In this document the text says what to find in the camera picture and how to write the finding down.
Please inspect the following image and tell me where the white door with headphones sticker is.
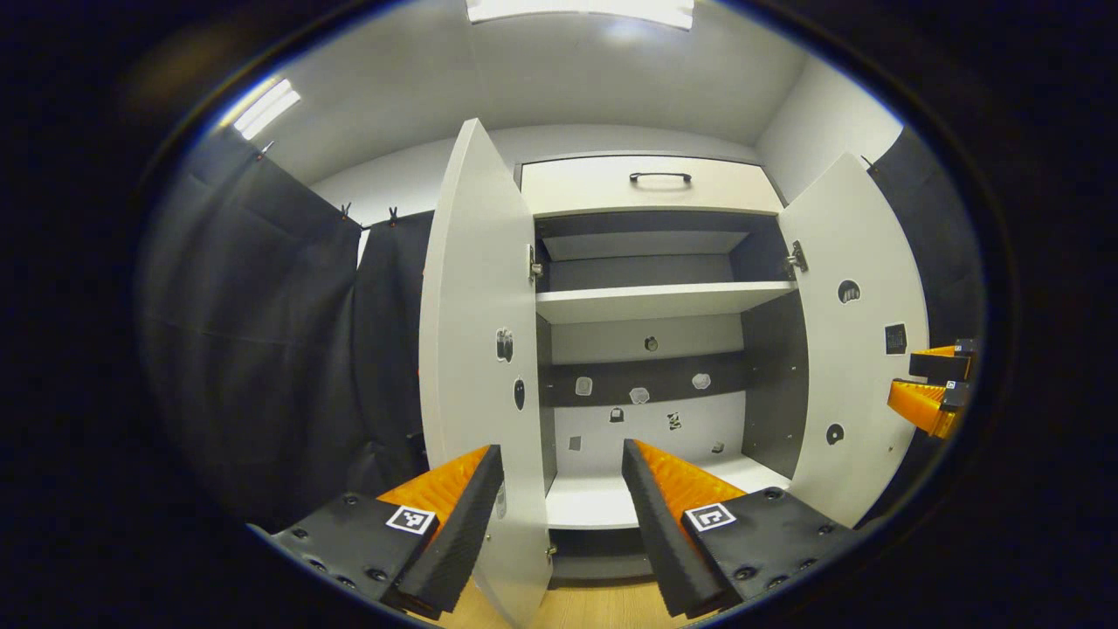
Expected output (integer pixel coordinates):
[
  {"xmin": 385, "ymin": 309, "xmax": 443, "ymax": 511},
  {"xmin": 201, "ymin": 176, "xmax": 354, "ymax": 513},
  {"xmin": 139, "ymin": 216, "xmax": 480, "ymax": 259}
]
[{"xmin": 777, "ymin": 153, "xmax": 929, "ymax": 529}]

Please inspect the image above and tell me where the black backdrop cloth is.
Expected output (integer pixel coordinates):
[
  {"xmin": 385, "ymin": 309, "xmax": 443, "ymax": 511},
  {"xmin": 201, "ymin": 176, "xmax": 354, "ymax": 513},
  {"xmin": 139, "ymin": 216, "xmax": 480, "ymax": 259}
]
[
  {"xmin": 140, "ymin": 131, "xmax": 436, "ymax": 529},
  {"xmin": 860, "ymin": 127, "xmax": 988, "ymax": 525}
]

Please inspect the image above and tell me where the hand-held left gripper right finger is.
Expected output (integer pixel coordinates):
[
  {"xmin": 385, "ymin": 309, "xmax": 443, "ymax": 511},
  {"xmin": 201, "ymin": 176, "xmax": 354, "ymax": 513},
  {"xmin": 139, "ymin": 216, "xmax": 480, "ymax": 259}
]
[{"xmin": 621, "ymin": 439, "xmax": 861, "ymax": 619}]

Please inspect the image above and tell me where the white double-door shoe cabinet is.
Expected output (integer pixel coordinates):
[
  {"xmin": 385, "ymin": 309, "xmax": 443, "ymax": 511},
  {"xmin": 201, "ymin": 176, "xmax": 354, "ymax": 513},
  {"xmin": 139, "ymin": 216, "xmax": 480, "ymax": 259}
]
[{"xmin": 515, "ymin": 153, "xmax": 809, "ymax": 582}]

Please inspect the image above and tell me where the white cabinet shelf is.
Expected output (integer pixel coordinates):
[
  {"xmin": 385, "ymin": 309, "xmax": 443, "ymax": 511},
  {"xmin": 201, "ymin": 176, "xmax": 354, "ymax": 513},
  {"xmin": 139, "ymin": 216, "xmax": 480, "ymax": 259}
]
[
  {"xmin": 546, "ymin": 454, "xmax": 791, "ymax": 530},
  {"xmin": 535, "ymin": 281, "xmax": 798, "ymax": 325}
]

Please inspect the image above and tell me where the long ceiling light panel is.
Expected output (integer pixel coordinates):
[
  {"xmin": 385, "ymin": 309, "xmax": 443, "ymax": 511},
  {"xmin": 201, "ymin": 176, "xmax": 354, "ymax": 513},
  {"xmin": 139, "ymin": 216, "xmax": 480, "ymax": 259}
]
[
  {"xmin": 466, "ymin": 0, "xmax": 695, "ymax": 30},
  {"xmin": 231, "ymin": 79, "xmax": 302, "ymax": 141}
]

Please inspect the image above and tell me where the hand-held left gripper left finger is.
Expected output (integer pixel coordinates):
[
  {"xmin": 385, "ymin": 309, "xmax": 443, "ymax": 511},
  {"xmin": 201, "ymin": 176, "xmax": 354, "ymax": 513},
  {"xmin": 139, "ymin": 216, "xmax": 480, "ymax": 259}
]
[{"xmin": 266, "ymin": 444, "xmax": 505, "ymax": 621}]

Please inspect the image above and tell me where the white door with camera sticker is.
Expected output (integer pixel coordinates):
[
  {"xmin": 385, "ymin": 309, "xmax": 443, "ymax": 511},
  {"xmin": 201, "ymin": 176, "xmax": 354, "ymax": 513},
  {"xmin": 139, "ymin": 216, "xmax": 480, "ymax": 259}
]
[{"xmin": 419, "ymin": 118, "xmax": 554, "ymax": 628}]

